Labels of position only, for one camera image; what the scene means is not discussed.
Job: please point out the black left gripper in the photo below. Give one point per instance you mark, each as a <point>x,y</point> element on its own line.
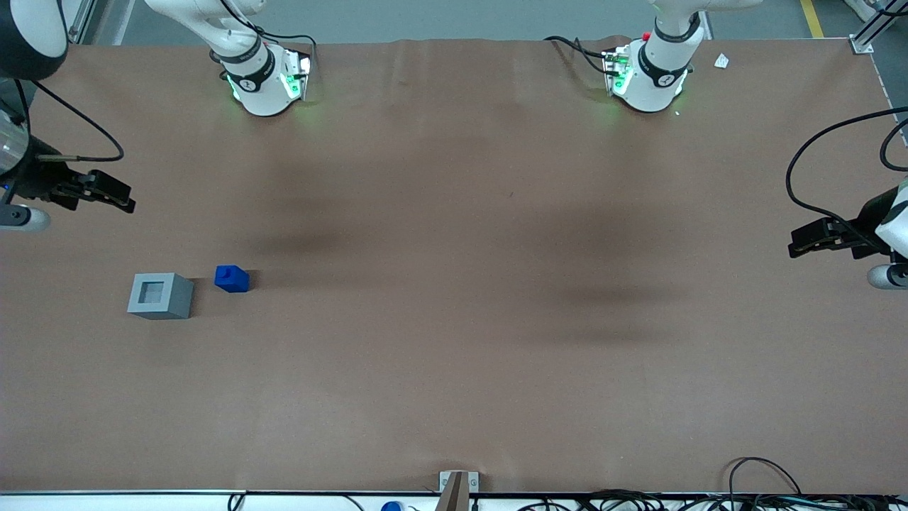
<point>868,218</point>

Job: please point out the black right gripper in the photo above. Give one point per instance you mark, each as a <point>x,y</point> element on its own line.
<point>37,182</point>

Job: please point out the blue plastic part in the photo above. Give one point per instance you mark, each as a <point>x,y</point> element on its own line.
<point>232,279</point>

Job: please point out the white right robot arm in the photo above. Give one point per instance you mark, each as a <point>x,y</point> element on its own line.
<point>262,89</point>

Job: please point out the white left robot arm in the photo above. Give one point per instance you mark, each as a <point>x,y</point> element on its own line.
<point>652,81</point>

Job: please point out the gray square base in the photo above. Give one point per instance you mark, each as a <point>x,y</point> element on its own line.
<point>177,301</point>

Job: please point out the white paper scrap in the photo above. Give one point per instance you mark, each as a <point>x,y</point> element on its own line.
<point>721,61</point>

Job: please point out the brown paper table cover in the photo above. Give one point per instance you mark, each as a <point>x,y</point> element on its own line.
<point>454,284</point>

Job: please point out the blue round cap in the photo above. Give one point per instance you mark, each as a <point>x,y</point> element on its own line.
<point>391,507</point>

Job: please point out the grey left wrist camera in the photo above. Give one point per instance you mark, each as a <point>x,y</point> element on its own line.
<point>887,277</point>

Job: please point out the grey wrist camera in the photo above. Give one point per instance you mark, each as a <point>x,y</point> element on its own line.
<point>887,277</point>
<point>25,218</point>

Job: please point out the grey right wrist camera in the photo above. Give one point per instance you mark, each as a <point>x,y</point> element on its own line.
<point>25,218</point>

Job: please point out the aluminium frame rail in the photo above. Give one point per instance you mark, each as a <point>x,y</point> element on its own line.
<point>85,21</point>

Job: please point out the aluminium corner frame profile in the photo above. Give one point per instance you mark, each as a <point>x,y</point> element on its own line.
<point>862,44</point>

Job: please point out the metal mounting bracket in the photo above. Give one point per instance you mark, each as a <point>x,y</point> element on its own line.
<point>445,481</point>

